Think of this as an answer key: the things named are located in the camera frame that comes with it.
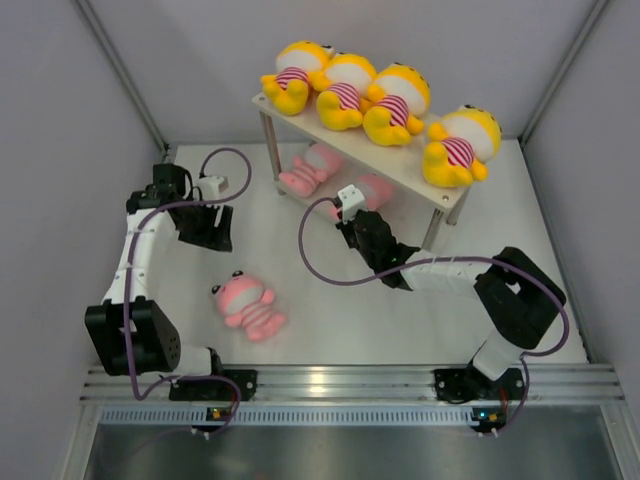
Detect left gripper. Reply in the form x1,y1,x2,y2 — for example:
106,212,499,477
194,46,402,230
176,197,232,252

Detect pink plush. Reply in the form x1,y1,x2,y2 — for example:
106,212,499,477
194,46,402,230
211,270,287,342
279,143,344,198
337,173,394,211

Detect yellow plush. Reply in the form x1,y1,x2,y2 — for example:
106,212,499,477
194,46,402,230
422,105,502,188
312,52,377,131
363,62,431,147
260,40,335,116

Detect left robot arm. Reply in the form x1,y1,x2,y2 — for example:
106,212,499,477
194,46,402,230
84,164,233,400

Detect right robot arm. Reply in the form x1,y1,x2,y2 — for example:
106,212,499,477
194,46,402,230
336,210,570,397

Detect white two-tier shelf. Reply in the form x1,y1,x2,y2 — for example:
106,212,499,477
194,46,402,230
252,93,467,252

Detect pink plush under shelf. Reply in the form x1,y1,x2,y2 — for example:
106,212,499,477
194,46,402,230
279,143,344,198

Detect yellow plush on shelf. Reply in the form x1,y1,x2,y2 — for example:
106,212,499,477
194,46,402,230
260,40,335,116

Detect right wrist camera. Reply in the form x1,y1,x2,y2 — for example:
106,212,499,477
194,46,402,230
334,184,368,223

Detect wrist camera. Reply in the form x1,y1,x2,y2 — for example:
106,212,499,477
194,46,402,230
334,184,368,223
194,175,229,201

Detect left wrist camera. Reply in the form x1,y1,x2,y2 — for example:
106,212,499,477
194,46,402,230
194,175,229,201

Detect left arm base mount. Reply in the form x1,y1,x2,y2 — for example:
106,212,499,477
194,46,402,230
169,369,258,402

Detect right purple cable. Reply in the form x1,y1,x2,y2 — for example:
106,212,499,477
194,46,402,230
298,197,571,437

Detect purple cable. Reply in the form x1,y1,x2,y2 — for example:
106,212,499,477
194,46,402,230
298,197,571,437
121,147,252,435

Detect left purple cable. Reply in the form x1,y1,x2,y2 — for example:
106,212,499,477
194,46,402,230
121,147,252,435

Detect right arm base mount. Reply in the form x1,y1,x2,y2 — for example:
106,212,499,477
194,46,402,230
433,366,525,404

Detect grey slotted cable duct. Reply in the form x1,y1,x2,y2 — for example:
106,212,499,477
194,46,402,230
100,405,497,427

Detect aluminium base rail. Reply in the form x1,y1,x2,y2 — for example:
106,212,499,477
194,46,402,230
79,363,626,406

